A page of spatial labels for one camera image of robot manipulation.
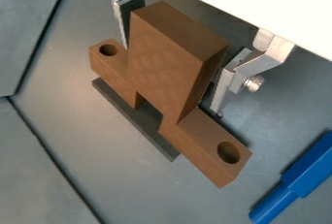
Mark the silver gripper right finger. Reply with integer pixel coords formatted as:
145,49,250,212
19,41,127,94
210,29,296,114

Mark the brown T-shaped block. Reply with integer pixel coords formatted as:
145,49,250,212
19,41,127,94
90,2,252,187

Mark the blue peg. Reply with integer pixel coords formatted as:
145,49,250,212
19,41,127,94
249,131,332,224

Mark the black angle bracket fixture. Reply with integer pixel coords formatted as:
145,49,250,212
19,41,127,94
92,78,181,161

